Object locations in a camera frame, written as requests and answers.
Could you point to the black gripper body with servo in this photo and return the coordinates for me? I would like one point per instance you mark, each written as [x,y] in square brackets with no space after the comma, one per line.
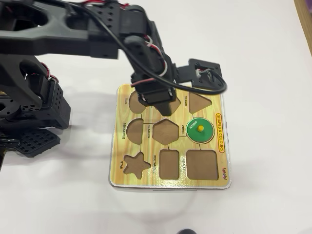
[158,97]

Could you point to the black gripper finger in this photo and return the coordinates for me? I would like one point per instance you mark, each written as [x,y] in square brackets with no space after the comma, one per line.
[165,108]

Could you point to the green circle piece yellow pin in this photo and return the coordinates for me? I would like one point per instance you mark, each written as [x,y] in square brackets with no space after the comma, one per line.
[207,135]

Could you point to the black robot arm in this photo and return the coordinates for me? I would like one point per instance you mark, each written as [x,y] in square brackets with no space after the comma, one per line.
[73,31]

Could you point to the black robot base grid plate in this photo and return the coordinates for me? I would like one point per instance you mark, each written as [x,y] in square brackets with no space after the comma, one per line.
[36,142]

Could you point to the wooden shape puzzle board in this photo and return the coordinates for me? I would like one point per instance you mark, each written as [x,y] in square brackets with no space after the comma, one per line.
[146,175]

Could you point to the dark round object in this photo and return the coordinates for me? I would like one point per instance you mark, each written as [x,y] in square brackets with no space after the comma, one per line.
[185,232]

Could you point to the light wooden furniture edge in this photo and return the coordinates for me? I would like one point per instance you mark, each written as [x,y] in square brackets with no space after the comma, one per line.
[304,19]

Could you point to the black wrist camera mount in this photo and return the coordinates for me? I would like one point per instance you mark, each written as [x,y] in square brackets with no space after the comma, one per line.
[195,73]

